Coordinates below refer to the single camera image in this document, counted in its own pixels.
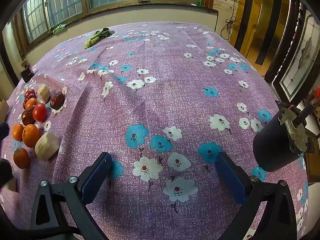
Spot black motor with cork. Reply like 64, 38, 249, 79
253, 100, 319, 172

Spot stained glass door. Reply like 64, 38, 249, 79
272, 10, 319, 102

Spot red cherry tomato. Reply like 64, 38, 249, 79
33, 103, 47, 122
24, 89, 36, 97

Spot cardboard tray box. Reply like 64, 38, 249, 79
0, 100, 9, 124

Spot purple floral tablecloth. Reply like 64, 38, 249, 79
1, 22, 308, 239

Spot hanging black cable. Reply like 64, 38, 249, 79
220, 0, 241, 42

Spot green cloth on windowsill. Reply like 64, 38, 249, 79
52, 24, 67, 35

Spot large cream sugarcane chunk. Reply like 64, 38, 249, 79
35, 132, 60, 161

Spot green bok choy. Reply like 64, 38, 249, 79
84, 28, 115, 49

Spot small dark red jujube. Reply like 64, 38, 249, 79
23, 93, 36, 109

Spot large dark red jujube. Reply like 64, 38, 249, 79
50, 92, 65, 110

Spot orange tangerine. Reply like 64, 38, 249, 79
14, 147, 30, 169
25, 98, 38, 110
11, 124, 24, 141
22, 124, 41, 148

